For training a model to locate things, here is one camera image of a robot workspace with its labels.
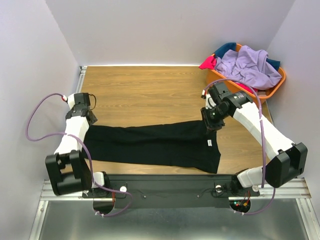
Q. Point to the black t shirt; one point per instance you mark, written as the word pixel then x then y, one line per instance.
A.
pixel 183 144

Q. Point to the orange laundry basket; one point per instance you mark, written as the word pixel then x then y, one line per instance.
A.
pixel 235 86

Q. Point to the dark blue t shirt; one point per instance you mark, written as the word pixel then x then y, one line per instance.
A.
pixel 220 52

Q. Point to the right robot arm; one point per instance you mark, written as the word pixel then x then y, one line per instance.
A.
pixel 282 159

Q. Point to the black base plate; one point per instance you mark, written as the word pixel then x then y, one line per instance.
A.
pixel 105 201

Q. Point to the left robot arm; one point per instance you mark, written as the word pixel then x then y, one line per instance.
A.
pixel 67 169

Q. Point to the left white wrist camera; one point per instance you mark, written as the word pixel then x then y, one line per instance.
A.
pixel 70 100

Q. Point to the pink t shirt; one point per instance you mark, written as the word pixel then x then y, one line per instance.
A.
pixel 209 63

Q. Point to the lavender t shirt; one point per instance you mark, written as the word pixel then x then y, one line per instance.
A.
pixel 249 67

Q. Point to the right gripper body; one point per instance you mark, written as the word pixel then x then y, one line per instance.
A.
pixel 212 122

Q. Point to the aluminium frame rail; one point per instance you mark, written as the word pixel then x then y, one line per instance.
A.
pixel 201 186

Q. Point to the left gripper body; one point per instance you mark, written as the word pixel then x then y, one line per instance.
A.
pixel 95 119

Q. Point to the right side aluminium rail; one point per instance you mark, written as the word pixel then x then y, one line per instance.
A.
pixel 269 114

